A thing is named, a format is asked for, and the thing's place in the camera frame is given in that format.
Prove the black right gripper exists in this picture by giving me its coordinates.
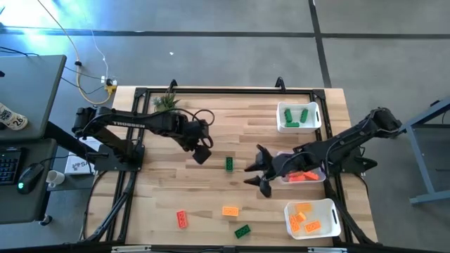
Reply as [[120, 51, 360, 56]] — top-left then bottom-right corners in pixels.
[[243, 143, 307, 197]]

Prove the yellow power cable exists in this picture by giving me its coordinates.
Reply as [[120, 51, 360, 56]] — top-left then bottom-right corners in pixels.
[[36, 0, 117, 106]]

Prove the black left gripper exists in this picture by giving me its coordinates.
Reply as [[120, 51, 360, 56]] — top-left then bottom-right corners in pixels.
[[179, 117, 213, 165]]

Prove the white can with number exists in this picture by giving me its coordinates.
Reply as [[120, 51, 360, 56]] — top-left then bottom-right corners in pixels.
[[0, 101, 29, 131]]

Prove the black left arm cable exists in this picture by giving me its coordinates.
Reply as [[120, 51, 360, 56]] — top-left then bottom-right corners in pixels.
[[165, 107, 216, 148]]

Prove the clear plastic storage bin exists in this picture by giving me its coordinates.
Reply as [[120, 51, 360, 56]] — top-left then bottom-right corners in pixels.
[[276, 150, 327, 186]]

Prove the black aluminium table frame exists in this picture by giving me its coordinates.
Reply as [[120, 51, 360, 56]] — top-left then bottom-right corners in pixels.
[[79, 76, 379, 247]]

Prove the potted succulent plant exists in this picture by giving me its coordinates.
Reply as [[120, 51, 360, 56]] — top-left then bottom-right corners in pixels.
[[150, 90, 182, 113]]

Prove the grey metal side table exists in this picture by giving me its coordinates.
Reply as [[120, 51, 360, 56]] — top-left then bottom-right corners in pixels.
[[400, 96, 450, 207]]

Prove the black keyboard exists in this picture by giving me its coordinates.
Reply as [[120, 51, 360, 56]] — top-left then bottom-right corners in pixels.
[[0, 147, 22, 186]]

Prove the black computer mouse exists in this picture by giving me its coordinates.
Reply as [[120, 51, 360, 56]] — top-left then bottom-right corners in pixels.
[[16, 162, 46, 195]]

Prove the white cup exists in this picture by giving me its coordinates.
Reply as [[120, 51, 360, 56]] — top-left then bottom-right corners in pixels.
[[45, 169, 66, 189]]

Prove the white paper booklet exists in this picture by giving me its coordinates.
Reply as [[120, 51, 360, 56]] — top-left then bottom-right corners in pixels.
[[65, 136, 98, 176]]

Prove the white plastic storage bin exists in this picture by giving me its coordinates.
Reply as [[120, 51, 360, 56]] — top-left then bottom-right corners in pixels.
[[276, 100, 323, 134], [283, 197, 342, 241]]

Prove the grey side desk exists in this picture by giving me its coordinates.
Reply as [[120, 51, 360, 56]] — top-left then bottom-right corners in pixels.
[[0, 54, 68, 226]]

